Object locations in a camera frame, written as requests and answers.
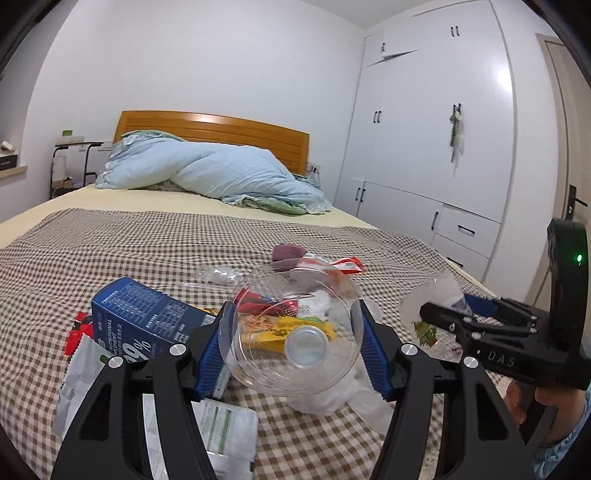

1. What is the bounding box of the person's right forearm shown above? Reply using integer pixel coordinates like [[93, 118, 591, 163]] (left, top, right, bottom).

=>
[[531, 415, 591, 480]]

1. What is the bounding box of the wooden bed frame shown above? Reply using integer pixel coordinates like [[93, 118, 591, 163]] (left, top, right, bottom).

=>
[[113, 110, 310, 178]]

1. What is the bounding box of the white wardrobe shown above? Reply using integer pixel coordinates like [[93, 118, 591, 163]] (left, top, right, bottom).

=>
[[332, 0, 518, 284]]

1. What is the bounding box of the white green label sachet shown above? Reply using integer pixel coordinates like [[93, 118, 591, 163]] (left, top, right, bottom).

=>
[[189, 398, 260, 480]]

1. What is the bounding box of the yellow snack packet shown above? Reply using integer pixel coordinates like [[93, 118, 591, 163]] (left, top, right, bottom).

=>
[[240, 318, 335, 354]]

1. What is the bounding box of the clear printed plastic wrapper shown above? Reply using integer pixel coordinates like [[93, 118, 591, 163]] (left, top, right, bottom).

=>
[[399, 270, 467, 363]]

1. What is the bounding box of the beige door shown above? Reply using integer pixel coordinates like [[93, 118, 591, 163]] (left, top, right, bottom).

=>
[[536, 32, 591, 305]]

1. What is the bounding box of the black frame bedside table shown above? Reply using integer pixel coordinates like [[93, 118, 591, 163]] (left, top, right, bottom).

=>
[[48, 141, 116, 200]]

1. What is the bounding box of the clear crumpled plastic wrapper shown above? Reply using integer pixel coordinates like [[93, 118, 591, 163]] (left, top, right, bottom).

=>
[[196, 264, 247, 284]]

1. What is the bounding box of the wooden windowsill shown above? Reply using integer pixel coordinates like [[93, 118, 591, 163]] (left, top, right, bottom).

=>
[[0, 165, 29, 186]]

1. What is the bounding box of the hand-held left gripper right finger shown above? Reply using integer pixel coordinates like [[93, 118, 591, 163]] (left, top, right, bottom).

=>
[[351, 300, 539, 480]]

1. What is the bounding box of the purple cloth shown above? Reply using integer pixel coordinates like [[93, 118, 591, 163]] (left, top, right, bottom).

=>
[[271, 244, 308, 264]]

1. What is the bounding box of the white plastic bag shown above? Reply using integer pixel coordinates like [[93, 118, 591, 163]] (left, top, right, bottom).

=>
[[286, 355, 402, 435]]

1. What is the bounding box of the white green hanging ornament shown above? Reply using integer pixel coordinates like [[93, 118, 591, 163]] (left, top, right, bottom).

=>
[[448, 102, 466, 178]]

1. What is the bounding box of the red white snack packet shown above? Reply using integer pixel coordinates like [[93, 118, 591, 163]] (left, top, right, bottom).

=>
[[295, 256, 365, 278]]

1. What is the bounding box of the clear plastic bowl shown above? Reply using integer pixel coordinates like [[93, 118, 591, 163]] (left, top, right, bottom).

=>
[[218, 264, 365, 397]]

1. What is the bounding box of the person's right hand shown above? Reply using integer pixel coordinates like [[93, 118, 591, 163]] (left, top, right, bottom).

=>
[[504, 382, 591, 448]]

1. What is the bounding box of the red black snack packet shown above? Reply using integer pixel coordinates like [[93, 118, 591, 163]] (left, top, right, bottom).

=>
[[65, 311, 100, 357]]

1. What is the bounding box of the white foil sachet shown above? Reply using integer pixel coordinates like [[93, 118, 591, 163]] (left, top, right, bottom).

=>
[[53, 333, 116, 441]]

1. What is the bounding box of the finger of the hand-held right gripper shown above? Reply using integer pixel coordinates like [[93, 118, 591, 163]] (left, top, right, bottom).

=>
[[463, 293, 553, 328], [419, 301, 553, 343]]

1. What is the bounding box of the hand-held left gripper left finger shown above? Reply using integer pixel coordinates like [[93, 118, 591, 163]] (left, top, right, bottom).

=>
[[51, 302, 236, 480]]

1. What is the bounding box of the brown checked blanket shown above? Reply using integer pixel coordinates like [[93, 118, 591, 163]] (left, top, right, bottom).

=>
[[0, 208, 513, 480]]

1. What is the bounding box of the light blue duvet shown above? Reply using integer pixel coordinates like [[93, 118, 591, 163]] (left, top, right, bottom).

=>
[[95, 130, 334, 217]]

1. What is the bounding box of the dark blue carton box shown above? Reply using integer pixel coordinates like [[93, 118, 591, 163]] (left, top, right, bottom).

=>
[[91, 276, 220, 370]]

